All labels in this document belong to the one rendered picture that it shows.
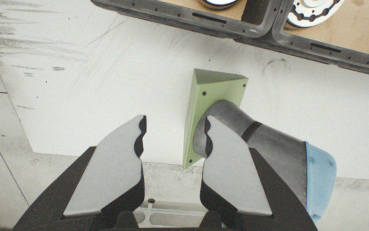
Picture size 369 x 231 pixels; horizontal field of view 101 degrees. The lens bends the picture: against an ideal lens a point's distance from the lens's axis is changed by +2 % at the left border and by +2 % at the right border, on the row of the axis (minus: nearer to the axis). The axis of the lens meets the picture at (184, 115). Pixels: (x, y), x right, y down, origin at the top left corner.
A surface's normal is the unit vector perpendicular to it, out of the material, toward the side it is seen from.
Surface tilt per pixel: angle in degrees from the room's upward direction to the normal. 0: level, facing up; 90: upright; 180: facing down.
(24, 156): 0
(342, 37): 0
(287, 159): 58
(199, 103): 46
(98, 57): 0
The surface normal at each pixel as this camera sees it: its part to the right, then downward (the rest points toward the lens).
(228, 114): 0.04, -0.57
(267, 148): -0.39, -0.49
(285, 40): -0.03, 0.43
